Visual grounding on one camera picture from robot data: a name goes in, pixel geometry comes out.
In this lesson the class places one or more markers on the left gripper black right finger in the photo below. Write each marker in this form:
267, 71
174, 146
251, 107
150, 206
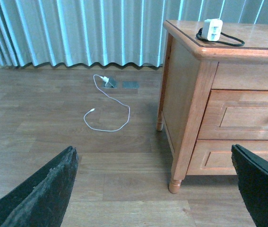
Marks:
252, 172

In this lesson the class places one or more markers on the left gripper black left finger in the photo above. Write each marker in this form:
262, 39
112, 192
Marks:
42, 199

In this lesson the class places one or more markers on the wooden drawer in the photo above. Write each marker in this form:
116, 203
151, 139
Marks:
235, 115
213, 157

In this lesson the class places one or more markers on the white charger adapter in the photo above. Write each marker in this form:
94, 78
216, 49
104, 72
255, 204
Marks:
211, 30

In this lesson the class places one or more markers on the wooden nightstand cabinet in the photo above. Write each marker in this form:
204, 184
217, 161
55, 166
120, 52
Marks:
192, 69

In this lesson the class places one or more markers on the open metal floor socket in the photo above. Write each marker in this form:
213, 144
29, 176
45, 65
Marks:
112, 83

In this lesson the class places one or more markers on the white plug in floor socket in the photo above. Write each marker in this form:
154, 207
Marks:
105, 79

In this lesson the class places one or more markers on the closed metal floor socket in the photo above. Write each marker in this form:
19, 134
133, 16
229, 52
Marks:
130, 85

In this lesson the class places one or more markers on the grey pleated curtain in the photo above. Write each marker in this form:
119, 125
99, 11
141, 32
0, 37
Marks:
85, 32

